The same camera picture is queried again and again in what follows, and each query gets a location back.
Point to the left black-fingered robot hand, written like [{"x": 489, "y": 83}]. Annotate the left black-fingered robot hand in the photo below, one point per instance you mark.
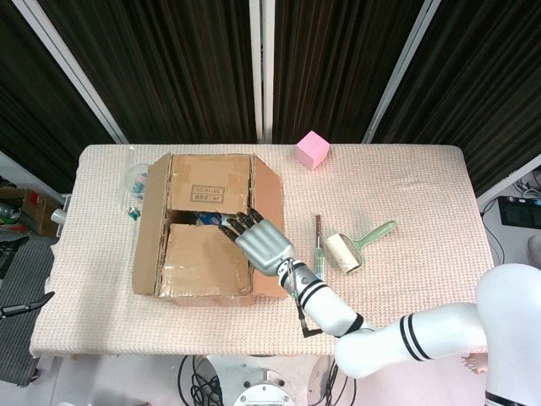
[{"x": 25, "y": 308}]

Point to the right black-fingered robot hand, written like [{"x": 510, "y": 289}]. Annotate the right black-fingered robot hand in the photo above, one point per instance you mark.
[{"x": 264, "y": 245}]

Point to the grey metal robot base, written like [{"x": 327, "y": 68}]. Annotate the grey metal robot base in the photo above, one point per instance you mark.
[{"x": 264, "y": 391}]

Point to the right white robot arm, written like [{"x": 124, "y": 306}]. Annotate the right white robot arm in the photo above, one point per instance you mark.
[{"x": 422, "y": 334}]

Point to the black mesh chair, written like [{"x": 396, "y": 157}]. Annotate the black mesh chair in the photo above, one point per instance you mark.
[{"x": 25, "y": 262}]

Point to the long thin brush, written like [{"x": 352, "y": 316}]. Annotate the long thin brush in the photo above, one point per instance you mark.
[{"x": 318, "y": 237}]

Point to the blue snack box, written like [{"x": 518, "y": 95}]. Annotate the blue snack box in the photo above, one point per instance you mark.
[{"x": 208, "y": 219}]

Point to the green lint roller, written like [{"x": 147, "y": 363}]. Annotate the green lint roller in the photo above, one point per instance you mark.
[{"x": 344, "y": 253}]

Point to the white cylinder cap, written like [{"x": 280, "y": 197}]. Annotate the white cylinder cap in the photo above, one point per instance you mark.
[{"x": 58, "y": 217}]

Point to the cardboard box with red tape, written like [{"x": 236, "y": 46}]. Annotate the cardboard box with red tape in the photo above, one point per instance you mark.
[{"x": 36, "y": 209}]

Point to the pink cube block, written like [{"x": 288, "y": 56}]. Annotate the pink cube block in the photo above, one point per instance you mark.
[{"x": 312, "y": 150}]

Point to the green binder clip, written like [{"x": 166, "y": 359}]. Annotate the green binder clip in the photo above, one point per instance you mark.
[{"x": 134, "y": 212}]

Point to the clear jar of binder clips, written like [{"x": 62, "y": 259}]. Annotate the clear jar of binder clips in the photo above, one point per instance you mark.
[{"x": 136, "y": 179}]

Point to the pink woven tablecloth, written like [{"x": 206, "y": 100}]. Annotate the pink woven tablecloth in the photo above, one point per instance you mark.
[{"x": 401, "y": 194}]

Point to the black screen device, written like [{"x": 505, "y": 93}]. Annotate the black screen device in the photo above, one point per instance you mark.
[{"x": 517, "y": 213}]

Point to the white partition frame post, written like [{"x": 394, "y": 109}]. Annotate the white partition frame post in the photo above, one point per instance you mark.
[
  {"x": 261, "y": 72},
  {"x": 399, "y": 72},
  {"x": 67, "y": 67}
]

